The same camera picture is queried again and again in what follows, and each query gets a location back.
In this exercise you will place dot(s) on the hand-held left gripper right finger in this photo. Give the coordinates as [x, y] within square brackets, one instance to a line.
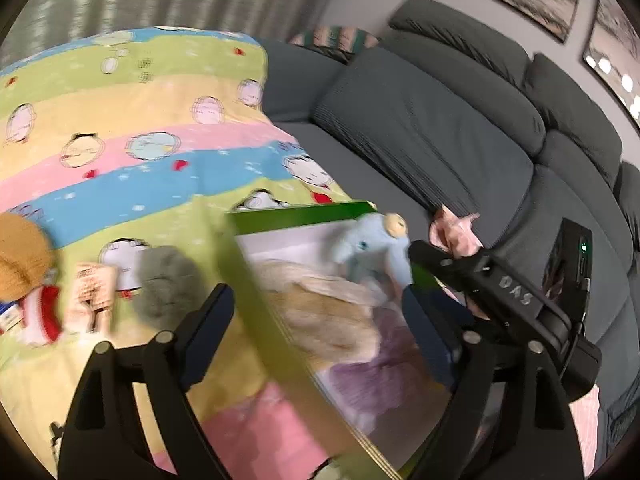
[430, 335]

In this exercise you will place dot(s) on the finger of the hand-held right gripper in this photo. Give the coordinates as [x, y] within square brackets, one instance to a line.
[445, 262]

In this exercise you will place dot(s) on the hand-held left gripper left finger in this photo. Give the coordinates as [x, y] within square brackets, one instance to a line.
[210, 330]

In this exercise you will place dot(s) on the green cardboard box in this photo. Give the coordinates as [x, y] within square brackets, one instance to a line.
[280, 330]

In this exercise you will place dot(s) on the light blue plush toy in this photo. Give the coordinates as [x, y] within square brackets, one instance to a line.
[365, 250]

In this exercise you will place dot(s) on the beige plush toy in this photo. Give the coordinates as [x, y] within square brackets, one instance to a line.
[325, 320]

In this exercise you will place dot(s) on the orange tissue packet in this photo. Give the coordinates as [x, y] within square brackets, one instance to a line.
[90, 295]

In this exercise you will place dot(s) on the blue and white tissue packet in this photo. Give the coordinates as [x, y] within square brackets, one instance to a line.
[9, 320]

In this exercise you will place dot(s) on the brown fleece pouch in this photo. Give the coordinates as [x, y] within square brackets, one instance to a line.
[22, 255]

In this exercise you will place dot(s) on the pink ruffled cloth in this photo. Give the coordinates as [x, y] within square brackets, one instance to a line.
[450, 230]

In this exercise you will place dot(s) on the grey plush toy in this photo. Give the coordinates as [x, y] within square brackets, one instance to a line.
[170, 285]

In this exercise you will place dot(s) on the grey sofa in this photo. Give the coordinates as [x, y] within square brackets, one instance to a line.
[425, 125]

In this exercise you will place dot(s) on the red and white cloth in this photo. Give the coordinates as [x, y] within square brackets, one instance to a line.
[45, 315]

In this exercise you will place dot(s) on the cartoon printed blanket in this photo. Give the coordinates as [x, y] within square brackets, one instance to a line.
[150, 110]

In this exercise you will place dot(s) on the striped cushion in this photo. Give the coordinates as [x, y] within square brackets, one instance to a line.
[340, 40]

